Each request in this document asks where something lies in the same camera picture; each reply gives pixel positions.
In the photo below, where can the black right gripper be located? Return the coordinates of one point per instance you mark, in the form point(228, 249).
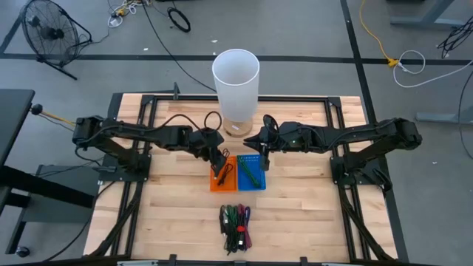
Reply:
point(288, 138)

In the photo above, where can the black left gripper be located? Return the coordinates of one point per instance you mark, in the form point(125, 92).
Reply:
point(201, 142)

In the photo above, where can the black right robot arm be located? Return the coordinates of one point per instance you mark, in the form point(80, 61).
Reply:
point(369, 134)

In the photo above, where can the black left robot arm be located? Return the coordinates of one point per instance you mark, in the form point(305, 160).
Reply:
point(155, 133)

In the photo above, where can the orange plastic basket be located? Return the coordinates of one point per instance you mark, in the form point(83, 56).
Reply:
point(213, 186)

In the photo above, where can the blue plastic basket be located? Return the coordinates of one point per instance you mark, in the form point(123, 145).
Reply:
point(244, 183)

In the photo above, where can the white lamp with wooden base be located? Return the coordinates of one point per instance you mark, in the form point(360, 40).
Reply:
point(236, 96)

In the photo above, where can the grey floor plate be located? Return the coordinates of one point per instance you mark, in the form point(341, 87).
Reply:
point(59, 216)

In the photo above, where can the grey desk foot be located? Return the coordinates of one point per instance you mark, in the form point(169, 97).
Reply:
point(436, 117)

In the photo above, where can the black-knobbed yellow stick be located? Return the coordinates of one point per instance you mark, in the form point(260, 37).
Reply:
point(36, 109)

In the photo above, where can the black desk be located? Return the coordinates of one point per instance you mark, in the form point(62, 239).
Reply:
point(15, 111)

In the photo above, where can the black floor fan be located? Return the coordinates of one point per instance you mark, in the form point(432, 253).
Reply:
point(51, 33)

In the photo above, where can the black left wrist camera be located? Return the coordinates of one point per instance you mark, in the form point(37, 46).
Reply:
point(218, 139)

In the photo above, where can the silver metal bracket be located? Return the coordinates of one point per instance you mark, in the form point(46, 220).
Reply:
point(136, 263)

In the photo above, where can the grey desk frame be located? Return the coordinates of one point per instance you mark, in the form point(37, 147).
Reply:
point(425, 21)

